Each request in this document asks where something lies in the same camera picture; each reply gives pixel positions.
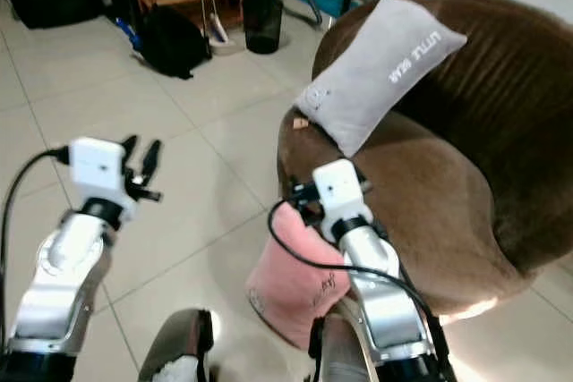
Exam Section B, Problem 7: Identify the black backpack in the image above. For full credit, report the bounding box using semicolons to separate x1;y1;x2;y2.
137;4;213;80

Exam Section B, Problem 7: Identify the brown round sofa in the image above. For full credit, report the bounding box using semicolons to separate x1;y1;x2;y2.
277;0;573;318

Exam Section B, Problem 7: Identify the robot right leg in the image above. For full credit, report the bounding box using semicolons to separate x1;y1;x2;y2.
308;298;379;382

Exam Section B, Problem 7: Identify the teal floor mat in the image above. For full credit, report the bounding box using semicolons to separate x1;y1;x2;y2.
321;0;366;20

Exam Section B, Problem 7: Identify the grey pillow with white print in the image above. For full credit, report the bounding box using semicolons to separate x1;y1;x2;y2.
293;0;469;158

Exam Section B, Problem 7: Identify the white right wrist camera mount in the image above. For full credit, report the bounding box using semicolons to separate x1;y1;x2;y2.
312;157;370;226

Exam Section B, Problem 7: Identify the dark translucent bin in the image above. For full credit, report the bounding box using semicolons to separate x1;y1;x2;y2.
241;0;285;55

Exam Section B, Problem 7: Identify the pink plush pillow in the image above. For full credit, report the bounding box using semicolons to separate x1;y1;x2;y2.
245;200;352;350

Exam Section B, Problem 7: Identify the robot leg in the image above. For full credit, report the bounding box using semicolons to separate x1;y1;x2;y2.
308;298;379;382
139;307;217;382

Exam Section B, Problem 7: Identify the broom with dustpan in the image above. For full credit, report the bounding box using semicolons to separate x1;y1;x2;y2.
198;0;234;48

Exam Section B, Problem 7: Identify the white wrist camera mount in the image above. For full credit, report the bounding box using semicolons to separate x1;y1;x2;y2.
69;136;129;213
312;157;370;226

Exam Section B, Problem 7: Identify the robot left leg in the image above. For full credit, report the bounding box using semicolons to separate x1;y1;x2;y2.
139;307;217;382

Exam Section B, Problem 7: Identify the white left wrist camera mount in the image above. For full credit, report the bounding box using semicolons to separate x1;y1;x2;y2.
69;136;129;213

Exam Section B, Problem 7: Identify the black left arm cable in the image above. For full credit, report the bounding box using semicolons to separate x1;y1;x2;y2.
0;147;73;347

